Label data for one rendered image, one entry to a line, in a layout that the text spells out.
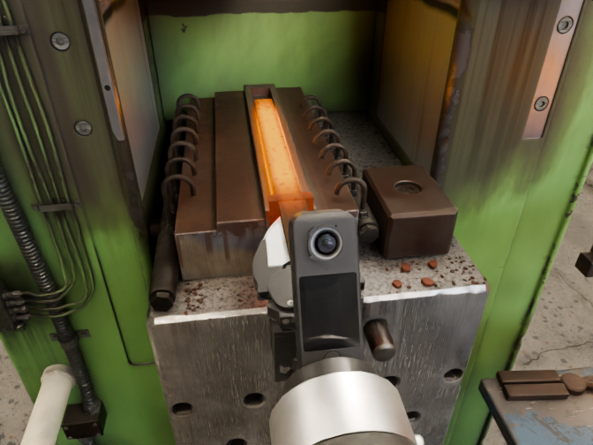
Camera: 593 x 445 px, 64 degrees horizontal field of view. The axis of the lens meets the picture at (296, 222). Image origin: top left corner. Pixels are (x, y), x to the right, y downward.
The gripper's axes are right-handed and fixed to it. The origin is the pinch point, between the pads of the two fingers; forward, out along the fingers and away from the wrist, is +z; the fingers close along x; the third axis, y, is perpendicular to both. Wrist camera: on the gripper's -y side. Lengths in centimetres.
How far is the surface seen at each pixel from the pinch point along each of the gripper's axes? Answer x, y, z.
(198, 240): -9.9, 4.1, 2.9
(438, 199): 18.0, 3.1, 5.8
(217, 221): -7.7, 2.0, 3.3
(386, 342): 8.9, 12.5, -6.5
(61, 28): -22.6, -14.6, 17.7
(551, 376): 36.2, 29.1, -2.3
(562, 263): 128, 103, 98
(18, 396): -78, 102, 62
